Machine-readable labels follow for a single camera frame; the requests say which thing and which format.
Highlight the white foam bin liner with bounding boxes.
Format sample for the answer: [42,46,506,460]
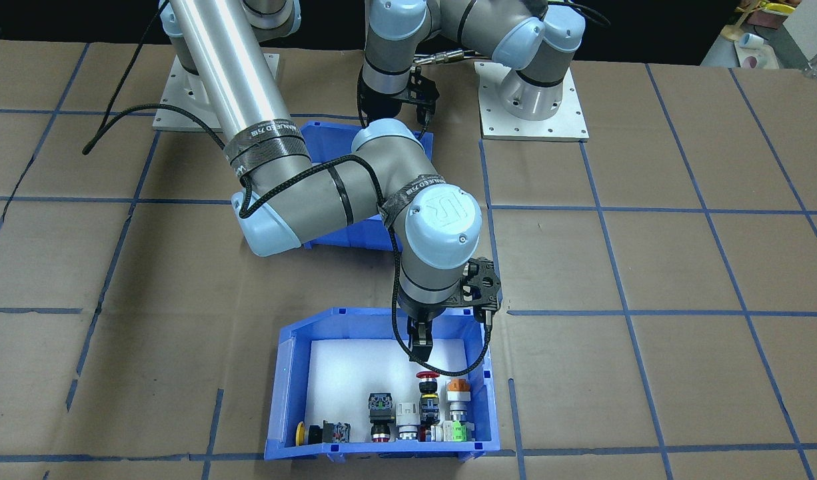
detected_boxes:
[307,339,469,444]

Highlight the white square base plate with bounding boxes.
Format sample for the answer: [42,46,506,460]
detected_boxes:
[474,61,590,142]
[152,53,281,132]

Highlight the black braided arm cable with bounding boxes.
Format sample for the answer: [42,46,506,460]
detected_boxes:
[82,0,494,377]

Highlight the orange push button switch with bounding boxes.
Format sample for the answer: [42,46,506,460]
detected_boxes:
[446,377,474,422]

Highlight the yellow push button switch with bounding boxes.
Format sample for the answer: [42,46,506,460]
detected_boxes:
[295,419,351,446]

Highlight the red push button black body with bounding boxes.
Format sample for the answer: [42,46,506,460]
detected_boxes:
[367,392,398,445]

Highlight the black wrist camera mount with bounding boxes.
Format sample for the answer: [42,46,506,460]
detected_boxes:
[460,257,504,325]
[408,65,442,126]

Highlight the black velcro strap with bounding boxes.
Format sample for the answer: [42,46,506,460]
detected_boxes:
[223,119,311,184]
[377,173,447,226]

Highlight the black frame cover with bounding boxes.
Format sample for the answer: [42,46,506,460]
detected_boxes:
[0,0,742,66]

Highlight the blue plastic storage bin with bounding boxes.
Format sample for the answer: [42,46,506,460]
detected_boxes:
[264,307,504,463]
[301,120,436,252]

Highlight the white contact block switch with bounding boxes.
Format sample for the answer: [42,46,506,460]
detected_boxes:
[395,400,421,443]

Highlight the red mushroom emergency button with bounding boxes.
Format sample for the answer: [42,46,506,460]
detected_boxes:
[415,371,442,427]

